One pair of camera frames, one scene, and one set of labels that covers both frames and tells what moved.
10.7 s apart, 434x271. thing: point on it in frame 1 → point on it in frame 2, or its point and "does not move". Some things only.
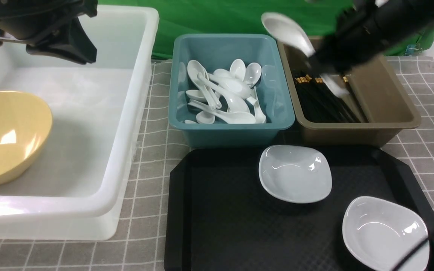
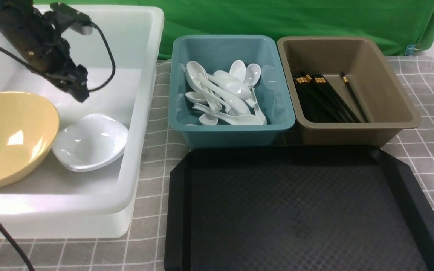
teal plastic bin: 274,89 does not move
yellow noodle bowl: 12,128 does not move
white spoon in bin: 238,67 does not move
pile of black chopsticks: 318,103 does not move
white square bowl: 297,174 → 90,142
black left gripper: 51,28 → 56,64
